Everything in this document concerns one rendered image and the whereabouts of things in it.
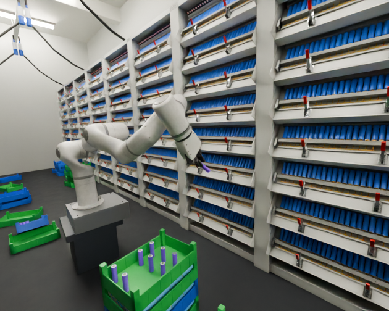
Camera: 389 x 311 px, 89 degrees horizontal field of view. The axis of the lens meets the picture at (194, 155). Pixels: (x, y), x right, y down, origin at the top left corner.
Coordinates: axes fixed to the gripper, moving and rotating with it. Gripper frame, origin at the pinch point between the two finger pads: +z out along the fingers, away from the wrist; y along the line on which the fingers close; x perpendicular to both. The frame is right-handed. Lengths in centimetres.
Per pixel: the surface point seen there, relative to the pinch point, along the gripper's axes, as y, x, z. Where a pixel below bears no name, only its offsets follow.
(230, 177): -21.9, -6.7, 39.9
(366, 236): -3, 58, 48
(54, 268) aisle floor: 66, -97, 31
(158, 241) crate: 32.3, -17.0, 19.6
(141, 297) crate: 52, 2, 3
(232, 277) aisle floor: 26, 0, 70
